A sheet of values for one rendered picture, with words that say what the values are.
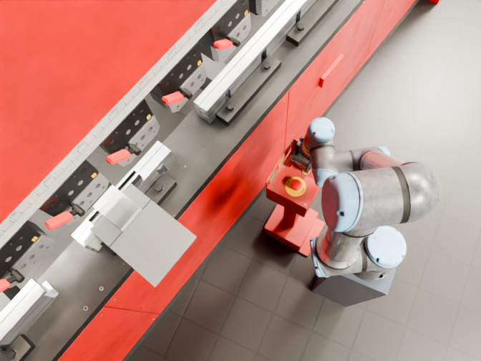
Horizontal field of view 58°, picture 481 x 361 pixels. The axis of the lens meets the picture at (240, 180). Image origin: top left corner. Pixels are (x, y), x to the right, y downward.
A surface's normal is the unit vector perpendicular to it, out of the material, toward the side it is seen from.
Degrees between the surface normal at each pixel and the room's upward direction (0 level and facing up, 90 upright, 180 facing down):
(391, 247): 7
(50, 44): 90
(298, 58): 0
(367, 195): 7
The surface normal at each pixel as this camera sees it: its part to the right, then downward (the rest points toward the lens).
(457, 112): -0.06, -0.33
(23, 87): 0.78, 0.57
